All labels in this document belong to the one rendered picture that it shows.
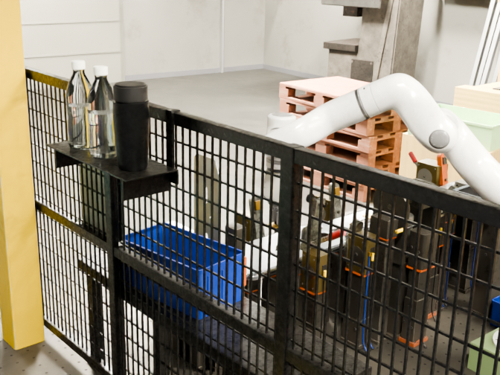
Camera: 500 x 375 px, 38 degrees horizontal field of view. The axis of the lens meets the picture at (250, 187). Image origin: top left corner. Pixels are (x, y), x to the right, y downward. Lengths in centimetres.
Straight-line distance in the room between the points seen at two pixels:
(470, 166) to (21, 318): 139
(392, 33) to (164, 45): 399
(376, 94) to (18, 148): 102
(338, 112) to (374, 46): 717
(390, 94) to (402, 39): 717
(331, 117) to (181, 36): 969
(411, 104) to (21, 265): 122
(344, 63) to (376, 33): 59
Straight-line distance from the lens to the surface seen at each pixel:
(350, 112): 203
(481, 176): 205
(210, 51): 1199
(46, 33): 1062
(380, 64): 915
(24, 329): 235
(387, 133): 587
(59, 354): 232
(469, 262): 275
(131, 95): 148
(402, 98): 200
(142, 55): 1135
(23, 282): 228
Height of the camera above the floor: 187
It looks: 18 degrees down
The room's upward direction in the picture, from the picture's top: 1 degrees clockwise
